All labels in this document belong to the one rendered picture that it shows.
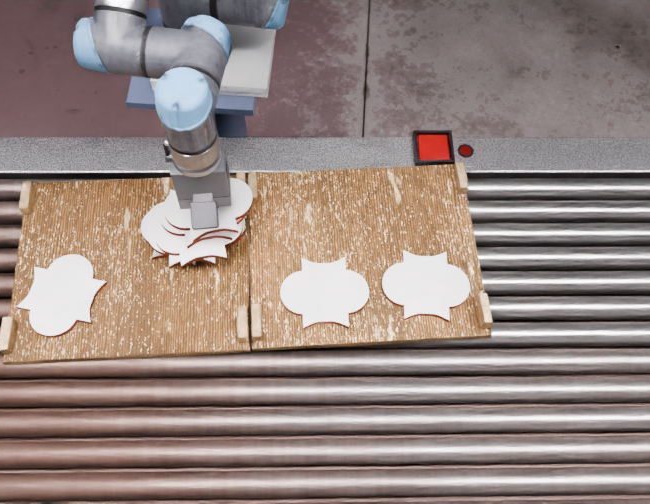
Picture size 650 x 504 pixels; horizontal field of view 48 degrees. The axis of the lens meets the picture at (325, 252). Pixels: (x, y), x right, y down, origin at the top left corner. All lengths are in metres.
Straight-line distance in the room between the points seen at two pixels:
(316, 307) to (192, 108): 0.43
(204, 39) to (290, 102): 1.60
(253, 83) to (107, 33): 0.51
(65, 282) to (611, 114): 2.09
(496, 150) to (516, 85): 1.36
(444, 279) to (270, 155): 0.42
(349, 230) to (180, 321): 0.34
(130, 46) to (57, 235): 0.43
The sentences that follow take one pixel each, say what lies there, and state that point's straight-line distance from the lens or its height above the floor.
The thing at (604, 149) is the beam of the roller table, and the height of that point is 0.92.
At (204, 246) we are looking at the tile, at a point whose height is 0.99.
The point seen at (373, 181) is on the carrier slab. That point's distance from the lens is 1.40.
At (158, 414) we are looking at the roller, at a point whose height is 0.92.
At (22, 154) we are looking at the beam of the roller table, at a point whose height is 0.91.
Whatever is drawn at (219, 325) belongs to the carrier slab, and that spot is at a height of 0.94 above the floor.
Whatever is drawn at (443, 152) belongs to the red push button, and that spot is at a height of 0.93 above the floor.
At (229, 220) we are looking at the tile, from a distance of 1.26.
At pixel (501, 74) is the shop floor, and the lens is 2.87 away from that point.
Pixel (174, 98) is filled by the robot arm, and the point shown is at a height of 1.33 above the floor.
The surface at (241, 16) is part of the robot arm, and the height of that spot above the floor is 1.06.
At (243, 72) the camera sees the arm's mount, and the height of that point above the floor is 0.90.
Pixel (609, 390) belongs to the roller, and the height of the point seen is 0.92.
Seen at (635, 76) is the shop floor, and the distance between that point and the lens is 3.03.
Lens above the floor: 2.11
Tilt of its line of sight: 63 degrees down
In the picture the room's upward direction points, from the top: 3 degrees clockwise
